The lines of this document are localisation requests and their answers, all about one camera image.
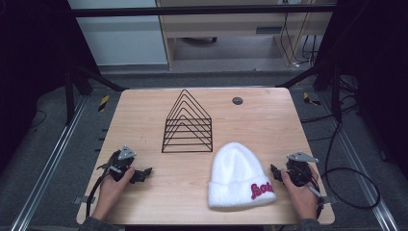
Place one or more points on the person's left hand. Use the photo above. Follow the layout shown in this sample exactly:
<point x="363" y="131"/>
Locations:
<point x="112" y="192"/>

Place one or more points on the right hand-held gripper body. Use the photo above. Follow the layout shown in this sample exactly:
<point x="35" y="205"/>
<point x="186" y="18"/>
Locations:
<point x="300" y="170"/>

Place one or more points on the black metal stand post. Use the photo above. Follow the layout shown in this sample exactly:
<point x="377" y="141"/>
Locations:
<point x="69" y="96"/>
<point x="336" y="93"/>

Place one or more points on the grey metal table bracket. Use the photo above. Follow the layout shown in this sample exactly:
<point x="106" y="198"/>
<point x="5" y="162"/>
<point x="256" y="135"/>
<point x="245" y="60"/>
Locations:
<point x="329" y="200"/>
<point x="82" y="200"/>

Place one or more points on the black horizontal frame bar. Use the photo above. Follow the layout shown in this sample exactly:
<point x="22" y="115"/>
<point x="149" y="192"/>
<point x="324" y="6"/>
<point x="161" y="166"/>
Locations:
<point x="192" y="11"/>

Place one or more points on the grey round table grommet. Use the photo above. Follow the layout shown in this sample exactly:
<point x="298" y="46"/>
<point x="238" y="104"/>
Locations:
<point x="237" y="101"/>

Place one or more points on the light wooden desk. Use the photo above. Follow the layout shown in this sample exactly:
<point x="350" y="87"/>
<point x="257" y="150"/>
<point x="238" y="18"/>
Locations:
<point x="224" y="27"/>

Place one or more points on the person's right hand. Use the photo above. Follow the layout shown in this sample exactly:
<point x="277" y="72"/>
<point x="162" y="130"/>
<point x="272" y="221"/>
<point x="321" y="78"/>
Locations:
<point x="300" y="197"/>

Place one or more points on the aluminium floor rail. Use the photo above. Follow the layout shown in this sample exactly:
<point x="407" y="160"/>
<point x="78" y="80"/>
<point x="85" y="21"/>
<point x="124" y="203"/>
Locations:
<point x="51" y="160"/>
<point x="362" y="179"/>

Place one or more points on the white knit beanie hat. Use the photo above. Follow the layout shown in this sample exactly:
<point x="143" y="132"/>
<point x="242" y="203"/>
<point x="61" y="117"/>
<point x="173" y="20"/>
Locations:
<point x="237" y="174"/>

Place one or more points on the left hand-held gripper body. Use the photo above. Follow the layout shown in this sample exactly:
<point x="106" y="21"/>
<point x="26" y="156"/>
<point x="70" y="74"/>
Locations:
<point x="123" y="162"/>

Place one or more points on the white cabinet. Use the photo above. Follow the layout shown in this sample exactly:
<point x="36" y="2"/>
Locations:
<point x="122" y="35"/>

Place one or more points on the yellow black striped tape marker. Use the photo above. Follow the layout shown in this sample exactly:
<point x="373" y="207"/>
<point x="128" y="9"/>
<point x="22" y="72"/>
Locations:
<point x="309" y="98"/>
<point x="103" y="103"/>

